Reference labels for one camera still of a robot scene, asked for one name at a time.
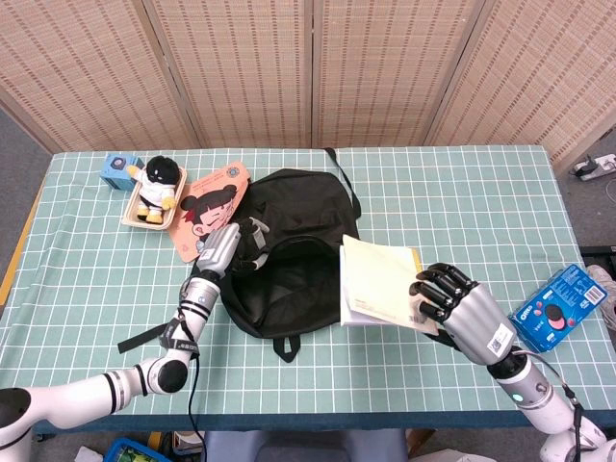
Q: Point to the small light blue box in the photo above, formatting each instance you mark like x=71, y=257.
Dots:
x=113, y=171

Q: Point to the orange cartoon girl card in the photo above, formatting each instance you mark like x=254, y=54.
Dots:
x=212, y=212

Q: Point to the black-haired plush doll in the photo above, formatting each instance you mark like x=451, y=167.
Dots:
x=156, y=185

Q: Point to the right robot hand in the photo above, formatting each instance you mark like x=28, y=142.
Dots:
x=474, y=317

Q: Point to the white orange-spined notebook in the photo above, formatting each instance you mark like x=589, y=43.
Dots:
x=375, y=284

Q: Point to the black fabric backpack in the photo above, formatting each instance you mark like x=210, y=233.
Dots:
x=293, y=212

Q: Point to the blue Oreo cookie box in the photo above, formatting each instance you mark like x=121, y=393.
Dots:
x=560, y=308

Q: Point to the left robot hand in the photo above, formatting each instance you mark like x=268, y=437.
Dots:
x=219, y=250

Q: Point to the beige plastic tray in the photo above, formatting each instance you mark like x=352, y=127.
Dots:
x=178, y=192

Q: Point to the grey-blue chair seat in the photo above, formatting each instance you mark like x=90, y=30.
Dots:
x=308, y=447

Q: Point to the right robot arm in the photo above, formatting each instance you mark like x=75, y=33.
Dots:
x=544, y=404

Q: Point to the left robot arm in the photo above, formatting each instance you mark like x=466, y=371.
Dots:
x=77, y=394

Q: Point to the white power strip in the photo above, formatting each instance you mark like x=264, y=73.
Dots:
x=594, y=166

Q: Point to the green checked tablecloth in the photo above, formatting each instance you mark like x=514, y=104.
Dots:
x=385, y=375

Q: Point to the woven bamboo folding screen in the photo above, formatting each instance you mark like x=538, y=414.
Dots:
x=250, y=72

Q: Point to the blue plastic crate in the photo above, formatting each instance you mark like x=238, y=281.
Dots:
x=127, y=450

